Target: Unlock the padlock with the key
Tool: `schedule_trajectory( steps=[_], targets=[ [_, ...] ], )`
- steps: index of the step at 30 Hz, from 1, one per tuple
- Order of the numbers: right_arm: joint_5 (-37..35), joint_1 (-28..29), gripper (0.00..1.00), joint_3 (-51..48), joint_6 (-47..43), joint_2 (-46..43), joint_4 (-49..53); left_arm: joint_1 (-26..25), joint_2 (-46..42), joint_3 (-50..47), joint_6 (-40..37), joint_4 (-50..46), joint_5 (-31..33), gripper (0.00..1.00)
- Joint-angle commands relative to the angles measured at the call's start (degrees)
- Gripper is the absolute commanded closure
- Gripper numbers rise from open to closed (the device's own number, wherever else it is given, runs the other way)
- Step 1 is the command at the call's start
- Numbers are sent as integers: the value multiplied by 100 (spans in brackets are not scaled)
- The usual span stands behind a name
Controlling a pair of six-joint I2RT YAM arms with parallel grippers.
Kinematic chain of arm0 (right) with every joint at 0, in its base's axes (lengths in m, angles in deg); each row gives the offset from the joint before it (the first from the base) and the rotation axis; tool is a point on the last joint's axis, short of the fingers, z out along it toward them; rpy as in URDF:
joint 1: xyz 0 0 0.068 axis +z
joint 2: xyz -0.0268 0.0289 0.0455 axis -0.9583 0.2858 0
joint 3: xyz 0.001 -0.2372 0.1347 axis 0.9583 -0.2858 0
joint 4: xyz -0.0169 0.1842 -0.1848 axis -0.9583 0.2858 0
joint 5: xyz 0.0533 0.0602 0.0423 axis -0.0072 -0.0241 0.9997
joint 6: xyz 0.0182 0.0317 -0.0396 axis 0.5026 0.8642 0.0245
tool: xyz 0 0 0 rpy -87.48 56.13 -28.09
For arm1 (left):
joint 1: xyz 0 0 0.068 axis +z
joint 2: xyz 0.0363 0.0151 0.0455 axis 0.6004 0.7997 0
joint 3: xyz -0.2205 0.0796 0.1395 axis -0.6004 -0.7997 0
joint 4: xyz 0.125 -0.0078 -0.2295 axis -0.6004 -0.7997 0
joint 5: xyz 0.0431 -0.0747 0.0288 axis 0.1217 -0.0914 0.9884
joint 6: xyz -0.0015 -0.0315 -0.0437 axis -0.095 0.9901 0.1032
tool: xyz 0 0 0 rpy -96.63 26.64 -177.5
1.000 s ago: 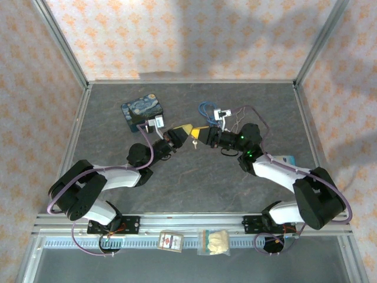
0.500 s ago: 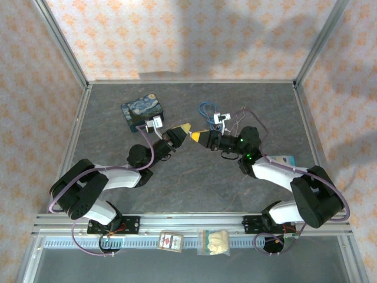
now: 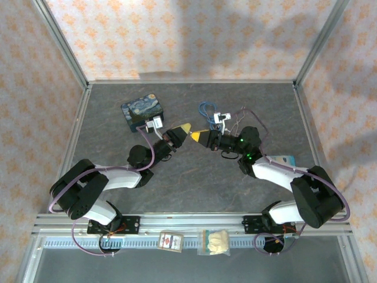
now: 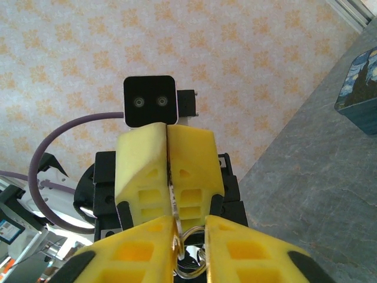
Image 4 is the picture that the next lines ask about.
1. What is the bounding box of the aluminium frame post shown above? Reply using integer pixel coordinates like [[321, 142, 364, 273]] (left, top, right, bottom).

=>
[[325, 0, 377, 34]]

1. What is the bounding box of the starry night painted box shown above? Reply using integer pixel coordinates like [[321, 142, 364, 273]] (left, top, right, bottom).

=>
[[334, 46, 377, 136]]

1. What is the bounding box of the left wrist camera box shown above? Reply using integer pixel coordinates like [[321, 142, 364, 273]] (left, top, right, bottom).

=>
[[123, 75, 180, 129]]

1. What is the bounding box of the silver key ring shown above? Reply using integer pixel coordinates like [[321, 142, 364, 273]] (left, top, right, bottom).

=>
[[172, 224, 209, 279]]

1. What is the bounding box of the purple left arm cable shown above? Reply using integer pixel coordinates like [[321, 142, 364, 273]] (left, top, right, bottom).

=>
[[0, 110, 126, 235]]

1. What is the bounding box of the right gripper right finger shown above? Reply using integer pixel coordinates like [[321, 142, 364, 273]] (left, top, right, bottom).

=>
[[204, 216, 337, 283]]

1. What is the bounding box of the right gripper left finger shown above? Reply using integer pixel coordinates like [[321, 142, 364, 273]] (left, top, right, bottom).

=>
[[52, 215, 181, 283]]

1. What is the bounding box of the silver key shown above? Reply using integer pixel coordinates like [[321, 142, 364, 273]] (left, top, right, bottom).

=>
[[167, 153, 189, 262]]

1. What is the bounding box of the computer monitor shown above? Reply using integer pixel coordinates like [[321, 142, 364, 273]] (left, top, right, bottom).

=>
[[0, 188, 45, 245]]

